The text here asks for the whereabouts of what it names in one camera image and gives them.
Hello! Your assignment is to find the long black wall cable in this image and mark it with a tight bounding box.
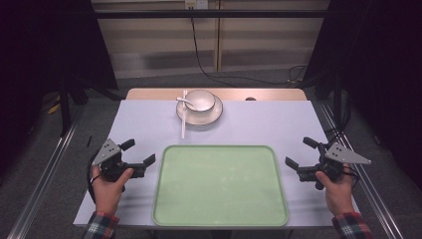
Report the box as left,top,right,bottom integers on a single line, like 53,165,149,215
189,16,302,87

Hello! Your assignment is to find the person's right hand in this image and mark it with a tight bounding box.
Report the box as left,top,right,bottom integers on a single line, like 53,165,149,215
315,164,355,217

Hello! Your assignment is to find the white wall socket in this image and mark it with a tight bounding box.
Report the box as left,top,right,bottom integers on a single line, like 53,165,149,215
184,0,210,10

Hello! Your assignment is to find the green tray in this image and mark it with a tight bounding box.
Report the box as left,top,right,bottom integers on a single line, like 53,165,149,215
151,144,290,228

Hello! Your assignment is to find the white bowl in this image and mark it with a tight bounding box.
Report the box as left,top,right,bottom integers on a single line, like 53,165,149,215
183,89,217,114

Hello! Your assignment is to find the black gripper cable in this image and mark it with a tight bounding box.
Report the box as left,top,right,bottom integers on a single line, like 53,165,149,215
342,164,361,191
86,148,102,204

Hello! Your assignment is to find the yellow thing on floor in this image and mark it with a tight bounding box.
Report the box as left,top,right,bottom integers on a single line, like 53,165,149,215
47,95,62,116

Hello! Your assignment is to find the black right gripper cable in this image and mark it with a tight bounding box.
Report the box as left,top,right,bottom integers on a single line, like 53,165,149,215
342,164,361,191

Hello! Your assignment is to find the white spoon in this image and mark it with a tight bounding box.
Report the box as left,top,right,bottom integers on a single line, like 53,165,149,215
175,96,195,109

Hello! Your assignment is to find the aluminium rail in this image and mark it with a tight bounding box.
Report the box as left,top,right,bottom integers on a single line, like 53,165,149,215
318,100,405,239
6,108,85,239

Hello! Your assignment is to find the bundle of black cables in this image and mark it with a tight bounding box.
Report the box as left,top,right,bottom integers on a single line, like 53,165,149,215
286,64,311,85

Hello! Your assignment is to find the black horizontal frame bar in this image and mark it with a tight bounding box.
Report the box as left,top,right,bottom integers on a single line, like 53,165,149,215
93,9,334,20

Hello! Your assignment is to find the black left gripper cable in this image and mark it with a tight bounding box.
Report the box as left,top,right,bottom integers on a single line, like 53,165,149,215
86,148,102,204

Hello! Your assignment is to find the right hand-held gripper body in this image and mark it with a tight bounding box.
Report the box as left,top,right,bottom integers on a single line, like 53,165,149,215
297,141,372,191

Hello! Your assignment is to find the white plate dark rim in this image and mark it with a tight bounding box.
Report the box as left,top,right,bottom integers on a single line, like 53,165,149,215
175,94,224,127

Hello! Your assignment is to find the pale table cover sheet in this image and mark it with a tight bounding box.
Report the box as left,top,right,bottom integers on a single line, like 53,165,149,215
73,99,361,230

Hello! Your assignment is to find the dark curtain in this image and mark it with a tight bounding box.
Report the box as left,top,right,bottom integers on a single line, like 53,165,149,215
0,0,119,182
302,0,422,193

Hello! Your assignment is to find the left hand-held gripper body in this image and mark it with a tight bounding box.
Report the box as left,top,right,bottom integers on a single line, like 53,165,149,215
92,138,134,183

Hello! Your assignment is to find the wooden vertical post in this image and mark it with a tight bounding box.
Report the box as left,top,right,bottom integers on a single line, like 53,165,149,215
214,0,223,73

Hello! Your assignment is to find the person's left hand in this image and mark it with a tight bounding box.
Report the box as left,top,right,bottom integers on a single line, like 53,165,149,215
91,165,134,215

